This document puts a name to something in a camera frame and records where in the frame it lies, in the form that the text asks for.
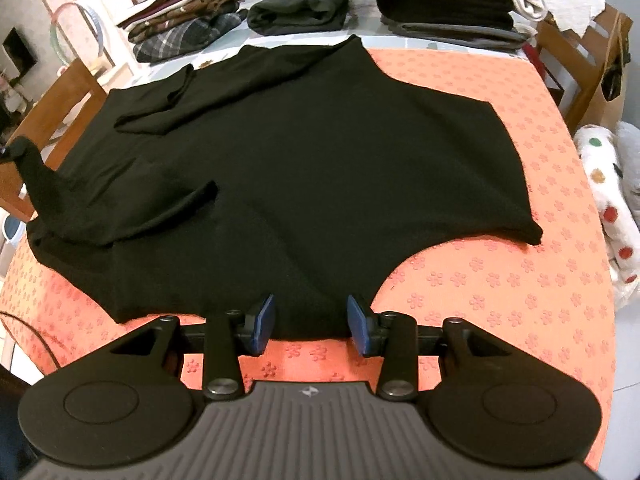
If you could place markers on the orange flower-print mat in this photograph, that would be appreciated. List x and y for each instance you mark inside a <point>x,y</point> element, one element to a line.
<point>500,300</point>

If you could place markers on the wooden dining chair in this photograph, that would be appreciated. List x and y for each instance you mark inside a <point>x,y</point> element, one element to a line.
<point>555,45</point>
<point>75,95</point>

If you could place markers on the white dotted plush toy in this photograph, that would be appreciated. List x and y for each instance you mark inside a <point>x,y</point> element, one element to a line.
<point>605,180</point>

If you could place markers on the brown paper bag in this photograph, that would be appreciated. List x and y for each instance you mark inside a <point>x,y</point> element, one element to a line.
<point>595,105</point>

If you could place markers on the black wall television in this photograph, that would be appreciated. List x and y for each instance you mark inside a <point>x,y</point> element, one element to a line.
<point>20,52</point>

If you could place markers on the multicoloured hula hoop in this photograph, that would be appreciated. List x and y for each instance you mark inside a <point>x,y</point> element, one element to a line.
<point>80,6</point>

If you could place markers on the black folded garment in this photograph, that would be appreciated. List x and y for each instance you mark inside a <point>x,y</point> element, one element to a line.
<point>440,5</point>

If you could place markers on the black sweater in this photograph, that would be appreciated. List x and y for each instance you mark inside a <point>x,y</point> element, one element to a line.
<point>300,160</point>

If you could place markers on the dark grey folded garment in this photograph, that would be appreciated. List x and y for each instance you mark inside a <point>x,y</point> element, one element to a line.
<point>300,7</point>

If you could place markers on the brown patterned folded garment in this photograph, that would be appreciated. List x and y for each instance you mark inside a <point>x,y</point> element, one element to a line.
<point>200,7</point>

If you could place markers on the light blue plastic stool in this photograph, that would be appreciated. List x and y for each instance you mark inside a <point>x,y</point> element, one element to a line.
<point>10,235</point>

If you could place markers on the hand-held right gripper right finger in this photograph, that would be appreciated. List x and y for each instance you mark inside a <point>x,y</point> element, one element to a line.
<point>357,325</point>

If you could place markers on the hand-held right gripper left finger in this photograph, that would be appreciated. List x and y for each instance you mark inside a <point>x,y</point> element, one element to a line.
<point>262,325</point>

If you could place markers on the grey plaid folded garment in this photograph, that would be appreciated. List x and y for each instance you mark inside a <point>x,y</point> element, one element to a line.
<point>190,35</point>

